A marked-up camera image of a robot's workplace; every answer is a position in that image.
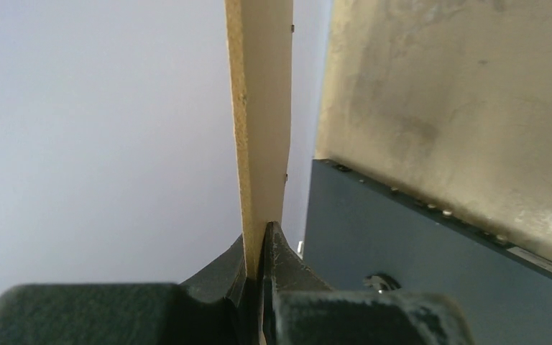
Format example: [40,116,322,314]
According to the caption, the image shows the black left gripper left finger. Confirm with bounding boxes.
[0,239,242,344]

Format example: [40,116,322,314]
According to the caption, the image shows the dark blue electronics box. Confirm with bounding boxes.
[303,160,552,344]

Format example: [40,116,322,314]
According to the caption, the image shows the brown frame backing board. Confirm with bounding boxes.
[225,0,294,280]

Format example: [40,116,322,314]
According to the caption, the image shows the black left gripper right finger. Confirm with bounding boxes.
[262,222,474,344]

